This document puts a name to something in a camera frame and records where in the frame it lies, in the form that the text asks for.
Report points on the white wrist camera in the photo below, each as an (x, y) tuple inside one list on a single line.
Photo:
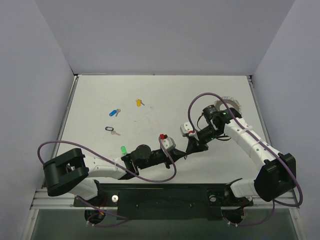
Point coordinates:
[(187, 130), (167, 142)]

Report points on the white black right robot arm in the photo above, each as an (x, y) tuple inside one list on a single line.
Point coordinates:
[(277, 171)]

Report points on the key with yellow tag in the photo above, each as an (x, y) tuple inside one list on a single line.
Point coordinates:
[(139, 103)]

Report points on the key with blue tag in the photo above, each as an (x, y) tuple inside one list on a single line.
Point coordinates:
[(115, 112)]

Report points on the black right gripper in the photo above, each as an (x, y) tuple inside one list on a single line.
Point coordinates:
[(195, 140)]

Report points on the metal key ring disc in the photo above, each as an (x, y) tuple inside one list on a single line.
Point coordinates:
[(230, 101)]

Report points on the black tag with white label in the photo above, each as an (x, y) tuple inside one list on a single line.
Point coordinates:
[(112, 130)]

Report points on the key with green tag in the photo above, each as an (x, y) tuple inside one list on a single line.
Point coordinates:
[(123, 150)]

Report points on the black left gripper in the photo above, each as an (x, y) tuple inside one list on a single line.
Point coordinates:
[(171, 153)]

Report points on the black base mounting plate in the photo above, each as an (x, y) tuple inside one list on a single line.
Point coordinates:
[(171, 201)]

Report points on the aluminium front frame rail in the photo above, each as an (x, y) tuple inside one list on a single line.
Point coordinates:
[(41, 201)]

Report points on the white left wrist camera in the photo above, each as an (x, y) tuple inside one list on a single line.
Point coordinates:
[(167, 142)]

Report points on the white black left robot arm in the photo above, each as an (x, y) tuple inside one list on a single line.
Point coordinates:
[(73, 172)]

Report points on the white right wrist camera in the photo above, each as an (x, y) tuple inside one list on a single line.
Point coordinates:
[(187, 130)]

